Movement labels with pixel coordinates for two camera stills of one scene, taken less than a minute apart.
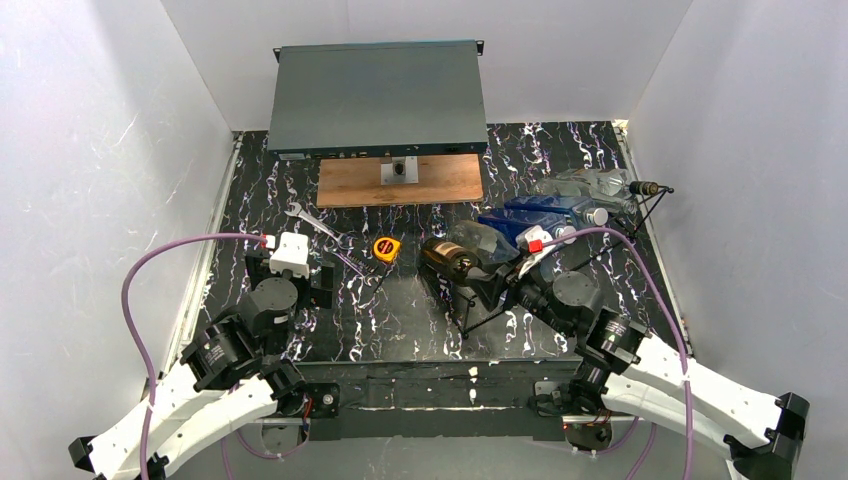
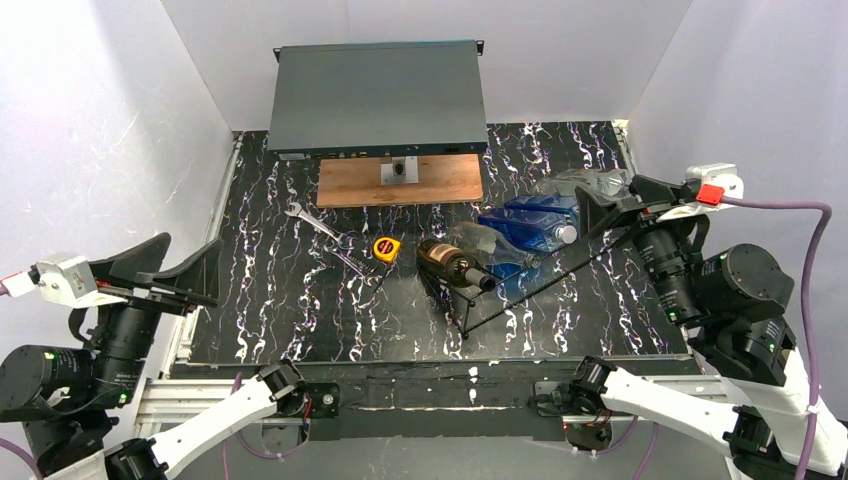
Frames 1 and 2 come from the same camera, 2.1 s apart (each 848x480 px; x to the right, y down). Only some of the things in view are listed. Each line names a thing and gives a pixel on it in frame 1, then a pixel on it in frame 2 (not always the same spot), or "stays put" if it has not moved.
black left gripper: [322, 281] -> [142, 296]
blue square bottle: [509, 222] stays put
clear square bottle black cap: [608, 181] stays put
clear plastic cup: [487, 243] stays put
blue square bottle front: [568, 205] stays put
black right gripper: [506, 287] -> [644, 211]
